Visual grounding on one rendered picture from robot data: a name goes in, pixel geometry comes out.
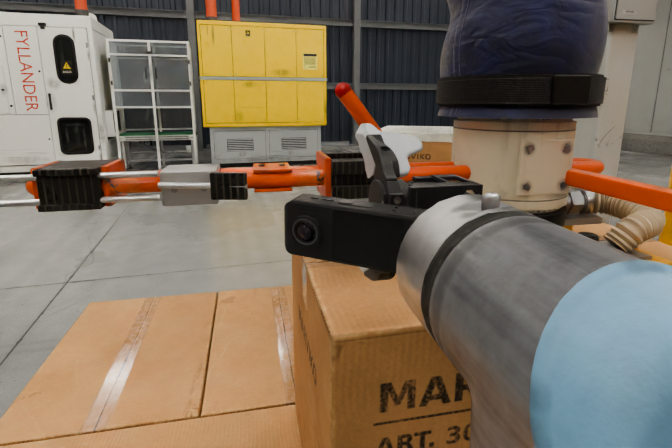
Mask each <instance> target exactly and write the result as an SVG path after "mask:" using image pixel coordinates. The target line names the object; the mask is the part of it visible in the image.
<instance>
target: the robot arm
mask: <svg viewBox="0 0 672 448"><path fill-rule="evenodd" d="M355 138H356V140H357V141H358V144H359V149H360V152H361V154H362V155H363V158H364V163H365V171H366V174H367V177H368V179H375V180H373V181H372V182H371V185H370V189H369V202H368V201H360V200H352V199H344V198H337V197H329V196H321V195H314V194H306V193H304V194H301V195H299V196H298V197H296V198H294V199H293V200H291V201H289V202H287V203H286V204H285V206H284V235H285V248H286V251H287V252H288V253H290V254H293V255H299V256H304V257H310V258H315V259H321V260H326V261H331V262H337V263H342V264H348V265H353V266H359V268H360V270H361V271H362V272H363V273H364V276H366V277H367V278H369V279H370V280H372V281H380V280H390V279H392V278H393V277H394V276H395V274H396V276H397V281H398V286H399V290H400V293H401V295H402V296H403V298H404V300H405V301H406V303H407V305H408V307H409V308H410V309H411V310H412V312H413V313H414V314H415V316H416V317H417V318H418V320H419V321H420V322H421V324H422V325H423V326H424V327H425V329H426V330H427V331H428V333H429V334H430V335H431V337H432V338H433V339H434V341H436V343H437V344H438V345H439V347H440V348H441V350H442V351H443V352H444V353H445V355H446V356H447V357H448V359H449V360H450V361H451V363H452V364H453V365H454V367H455V368H456V369H457V371H458V372H459V373H460V375H461V376H462V377H463V378H464V380H465V381H466V382H467V385H468V387H469V390H470V394H471V421H470V443H469V448H672V266H671V265H668V264H664V263H660V262H656V261H648V260H642V259H640V258H637V257H635V256H632V255H630V254H628V253H625V252H623V251H620V250H618V249H615V248H613V247H610V246H608V245H606V244H603V243H601V242H598V241H596V240H593V239H591V238H588V237H586V236H583V235H581V234H579V233H576V232H574V231H571V230H569V229H566V228H564V227H561V226H559V225H557V224H554V223H552V222H549V221H547V220H544V219H542V218H539V217H536V216H534V215H532V214H529V213H527V212H525V211H522V210H520V209H517V208H515V207H513V206H510V205H507V204H505V203H502V202H501V197H500V195H499V194H498V193H495V192H487V193H485V194H484V195H482V192H483V185H482V184H479V183H477V182H474V181H471V180H469V179H466V178H463V177H460V176H458V175H455V174H440V175H431V176H412V181H409V183H406V182H405V181H404V180H403V179H397V178H401V177H404V176H406V175H408V173H409V171H410V165H409V162H408V159H407V158H408V157H409V156H411V155H413V154H416V153H418V152H420V151H422V149H423V144H422V142H421V140H420V139H418V138H417V137H415V136H411V135H404V134H397V133H390V132H383V131H380V130H378V129H377V128H376V127H375V126H374V125H372V124H370V123H363V124H361V125H360V127H359V128H358V130H357V132H356V134H355ZM448 180H458V181H460V182H450V181H448ZM467 190H472V191H473V192H474V194H470V193H468V192H466V191H467Z"/></svg>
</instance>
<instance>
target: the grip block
mask: <svg viewBox="0 0 672 448"><path fill-rule="evenodd" d="M316 165H318V166H319V170H323V171H324V185H323V186H317V190H318V191H319V193H320V194H321V195H322V196H329V197H331V192H332V197H337V198H344V199H364V198H369V189H370V185H371V182H372V181H373V180H375V179H368V177H367V174H366V171H365V163H364V158H363V155H362V154H361V152H341V153H323V152H321V151H317V152H316Z"/></svg>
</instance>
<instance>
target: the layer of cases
mask: <svg viewBox="0 0 672 448"><path fill-rule="evenodd" d="M0 448H302V445H301V439H300V433H299V427H298V420H297V414H296V408H295V374H294V332H293V289H292V285H289V286H278V287H266V288H255V289H243V290H231V291H220V292H219V293H218V295H217V292H208V293H196V294H185V295H173V296H162V297H150V298H138V299H127V300H115V301H104V302H92V303H89V305H88V306H87V307H86V309H85V310H84V311H83V312H82V314H81V315H80V316H79V318H78V319H77V320H76V322H75V323H74V324H73V325H72V327H71V328H70V329H69V331H68V332H67V333H66V334H65V336H64V337H63V338H62V340H61V341H60V342H59V344H58V345H57V346H56V347H55V349H54V350H53V351H52V353H51V354H50V355H49V356H48V358H47V359H46V360H45V362H44V363H43V364H42V366H41V367H40V368H39V369H38V371H37V372H36V373H35V375H34V376H33V377H32V378H31V380H30V381H29V382H28V384H27V385H26V386H25V388H24V389H23V390H22V391H21V393H20V394H19V395H18V397H17V398H16V399H15V400H14V402H13V403H12V404H11V406H10V407H9V408H8V410H7V411H6V412H5V413H4V415H3V416H2V417H1V419H0Z"/></svg>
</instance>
